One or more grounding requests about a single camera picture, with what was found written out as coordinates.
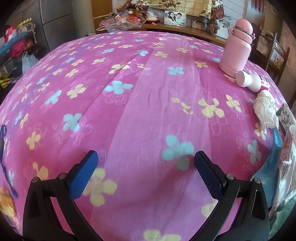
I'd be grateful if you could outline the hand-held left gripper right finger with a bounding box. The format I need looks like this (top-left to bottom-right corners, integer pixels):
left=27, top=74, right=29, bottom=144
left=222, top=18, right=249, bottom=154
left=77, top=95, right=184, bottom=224
left=194, top=151, right=270, bottom=241

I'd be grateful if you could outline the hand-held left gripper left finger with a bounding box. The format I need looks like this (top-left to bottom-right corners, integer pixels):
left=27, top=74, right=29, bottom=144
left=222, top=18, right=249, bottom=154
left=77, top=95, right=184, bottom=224
left=22, top=150, right=102, bottom=241

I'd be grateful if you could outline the white tissue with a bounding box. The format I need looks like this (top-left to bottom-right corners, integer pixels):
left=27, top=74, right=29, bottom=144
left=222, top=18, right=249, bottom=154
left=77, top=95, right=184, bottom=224
left=253, top=90, right=280, bottom=129

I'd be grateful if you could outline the white cartoon milk carton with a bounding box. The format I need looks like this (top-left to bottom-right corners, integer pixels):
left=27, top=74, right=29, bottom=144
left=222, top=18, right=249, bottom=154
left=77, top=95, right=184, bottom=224
left=276, top=103, right=296, bottom=133

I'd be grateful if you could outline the light blue plastic bag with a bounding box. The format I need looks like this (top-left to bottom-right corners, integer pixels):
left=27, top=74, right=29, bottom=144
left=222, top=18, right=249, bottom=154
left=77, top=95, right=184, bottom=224
left=251, top=127, right=284, bottom=209

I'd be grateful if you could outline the white snack packet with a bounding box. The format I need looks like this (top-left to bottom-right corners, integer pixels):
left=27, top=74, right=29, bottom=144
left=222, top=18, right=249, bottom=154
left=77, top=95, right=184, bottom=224
left=269, top=130, right=296, bottom=218

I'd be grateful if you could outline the pink floral bed sheet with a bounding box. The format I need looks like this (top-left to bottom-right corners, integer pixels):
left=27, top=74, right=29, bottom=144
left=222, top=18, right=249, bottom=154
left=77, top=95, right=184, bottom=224
left=0, top=30, right=289, bottom=241

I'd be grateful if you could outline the white red-label medicine bottle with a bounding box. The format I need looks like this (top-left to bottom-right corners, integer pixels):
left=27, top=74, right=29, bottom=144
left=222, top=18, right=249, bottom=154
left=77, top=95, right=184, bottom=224
left=236, top=71, right=270, bottom=93

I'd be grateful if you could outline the white plastic bag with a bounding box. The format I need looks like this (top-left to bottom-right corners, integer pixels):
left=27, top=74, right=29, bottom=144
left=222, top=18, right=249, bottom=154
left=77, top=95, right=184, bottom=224
left=22, top=51, right=38, bottom=75

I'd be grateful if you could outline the pink insulated bottle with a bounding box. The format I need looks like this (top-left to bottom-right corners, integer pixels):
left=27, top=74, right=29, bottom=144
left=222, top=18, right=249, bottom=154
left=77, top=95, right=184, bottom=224
left=218, top=19, right=256, bottom=75

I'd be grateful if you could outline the wooden rack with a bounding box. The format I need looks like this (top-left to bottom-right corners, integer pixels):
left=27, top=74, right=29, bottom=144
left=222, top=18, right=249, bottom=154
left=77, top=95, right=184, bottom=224
left=251, top=23, right=290, bottom=84

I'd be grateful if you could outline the wooden headboard shelf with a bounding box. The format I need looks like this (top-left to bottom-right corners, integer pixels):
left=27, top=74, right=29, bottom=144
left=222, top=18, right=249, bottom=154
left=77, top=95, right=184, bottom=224
left=96, top=22, right=228, bottom=45

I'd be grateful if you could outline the pile of colourful bags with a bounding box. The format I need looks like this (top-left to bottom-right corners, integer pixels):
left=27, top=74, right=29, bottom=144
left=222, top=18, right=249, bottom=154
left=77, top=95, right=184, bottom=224
left=0, top=21, right=41, bottom=88

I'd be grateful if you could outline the grey refrigerator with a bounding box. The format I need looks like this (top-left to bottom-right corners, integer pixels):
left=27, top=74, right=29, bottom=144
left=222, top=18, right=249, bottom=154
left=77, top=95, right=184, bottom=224
left=5, top=0, right=97, bottom=51

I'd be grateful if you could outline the framed couple photo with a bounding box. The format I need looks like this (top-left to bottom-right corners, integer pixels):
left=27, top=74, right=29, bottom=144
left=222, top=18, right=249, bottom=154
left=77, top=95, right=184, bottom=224
left=164, top=10, right=187, bottom=27

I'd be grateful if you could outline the pile of household clutter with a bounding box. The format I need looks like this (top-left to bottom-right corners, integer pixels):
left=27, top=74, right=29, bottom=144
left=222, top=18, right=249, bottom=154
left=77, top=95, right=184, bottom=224
left=96, top=0, right=161, bottom=32

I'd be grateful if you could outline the small wooden photo frame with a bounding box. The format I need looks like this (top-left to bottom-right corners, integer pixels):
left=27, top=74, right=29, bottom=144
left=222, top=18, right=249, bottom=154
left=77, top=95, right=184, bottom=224
left=191, top=19, right=206, bottom=30

